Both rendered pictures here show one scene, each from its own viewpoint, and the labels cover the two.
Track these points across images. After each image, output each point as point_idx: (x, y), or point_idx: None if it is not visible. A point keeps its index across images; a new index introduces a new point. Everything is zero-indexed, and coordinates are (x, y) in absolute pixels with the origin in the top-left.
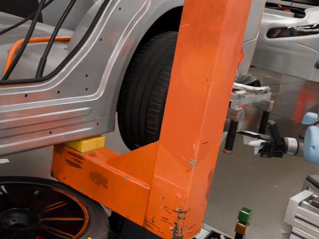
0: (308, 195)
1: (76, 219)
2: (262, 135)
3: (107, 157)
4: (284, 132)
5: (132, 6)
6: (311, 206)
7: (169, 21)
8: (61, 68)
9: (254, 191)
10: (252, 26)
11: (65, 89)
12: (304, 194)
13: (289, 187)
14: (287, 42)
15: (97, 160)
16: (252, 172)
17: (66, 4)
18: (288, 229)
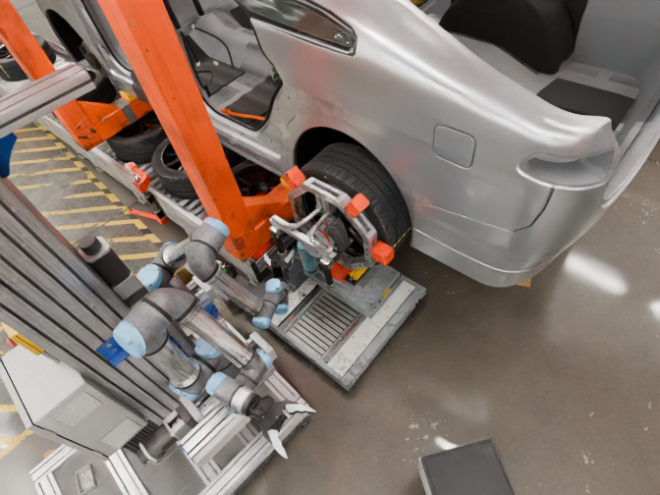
0: (201, 287)
1: None
2: (281, 264)
3: (280, 195)
4: None
5: (287, 110)
6: (187, 284)
7: None
8: (258, 129)
9: (539, 413)
10: (490, 208)
11: (261, 141)
12: (203, 284)
13: (598, 484)
14: None
15: (272, 192)
16: (625, 429)
17: (650, 43)
18: (442, 434)
